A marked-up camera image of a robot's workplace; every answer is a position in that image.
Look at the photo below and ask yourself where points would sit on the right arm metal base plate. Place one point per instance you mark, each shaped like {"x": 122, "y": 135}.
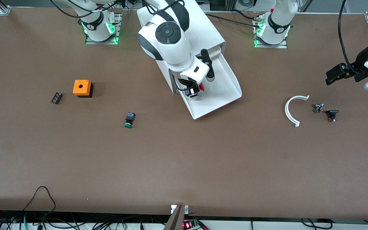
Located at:
{"x": 107, "y": 42}

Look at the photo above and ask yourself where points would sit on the red push button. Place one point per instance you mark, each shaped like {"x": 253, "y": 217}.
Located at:
{"x": 201, "y": 87}

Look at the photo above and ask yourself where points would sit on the black flat-head switch component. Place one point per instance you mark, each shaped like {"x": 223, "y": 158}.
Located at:
{"x": 332, "y": 111}

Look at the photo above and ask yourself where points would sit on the small black contact block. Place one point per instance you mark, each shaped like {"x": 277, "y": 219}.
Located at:
{"x": 56, "y": 97}

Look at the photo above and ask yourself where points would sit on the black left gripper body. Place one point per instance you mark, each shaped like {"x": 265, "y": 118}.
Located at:
{"x": 358, "y": 65}

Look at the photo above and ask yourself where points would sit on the small metal black part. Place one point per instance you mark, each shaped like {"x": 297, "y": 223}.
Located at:
{"x": 318, "y": 108}

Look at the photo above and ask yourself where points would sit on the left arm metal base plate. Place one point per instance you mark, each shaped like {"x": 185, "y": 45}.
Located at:
{"x": 281, "y": 46}

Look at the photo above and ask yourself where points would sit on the green push button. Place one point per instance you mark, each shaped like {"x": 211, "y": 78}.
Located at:
{"x": 129, "y": 118}

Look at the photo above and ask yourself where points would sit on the white semicircular plastic bracket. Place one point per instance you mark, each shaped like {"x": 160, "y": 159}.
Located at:
{"x": 287, "y": 111}

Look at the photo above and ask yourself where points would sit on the orange box with hole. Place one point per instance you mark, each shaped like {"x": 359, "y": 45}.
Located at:
{"x": 81, "y": 88}

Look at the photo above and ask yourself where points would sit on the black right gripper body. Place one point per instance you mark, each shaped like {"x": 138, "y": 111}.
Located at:
{"x": 184, "y": 85}

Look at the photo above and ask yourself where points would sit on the circuit board with red display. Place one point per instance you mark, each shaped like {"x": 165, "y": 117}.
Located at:
{"x": 188, "y": 225}

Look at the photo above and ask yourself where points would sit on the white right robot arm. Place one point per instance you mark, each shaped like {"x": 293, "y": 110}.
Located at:
{"x": 168, "y": 32}

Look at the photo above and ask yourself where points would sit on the grey metal post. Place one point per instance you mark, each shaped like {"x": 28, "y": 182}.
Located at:
{"x": 177, "y": 220}

